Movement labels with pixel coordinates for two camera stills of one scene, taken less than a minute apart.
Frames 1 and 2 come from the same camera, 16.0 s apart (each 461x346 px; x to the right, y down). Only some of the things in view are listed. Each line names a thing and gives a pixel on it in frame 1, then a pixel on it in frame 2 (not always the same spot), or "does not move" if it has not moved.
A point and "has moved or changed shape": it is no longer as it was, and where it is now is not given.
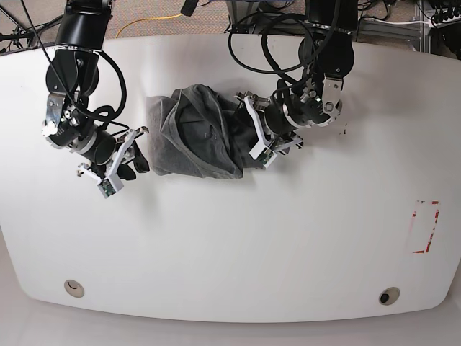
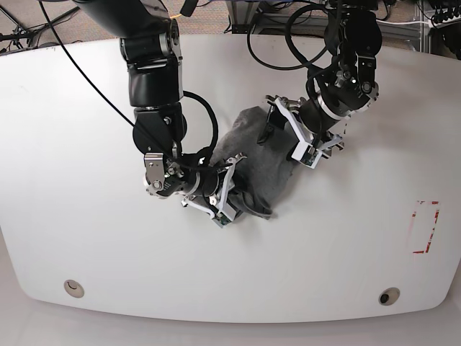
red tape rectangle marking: (437, 212) does not move
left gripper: (126, 148) to (217, 187)
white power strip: (449, 21) does not move
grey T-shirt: (197, 132) has moved or changed shape
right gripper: (279, 143) to (310, 122)
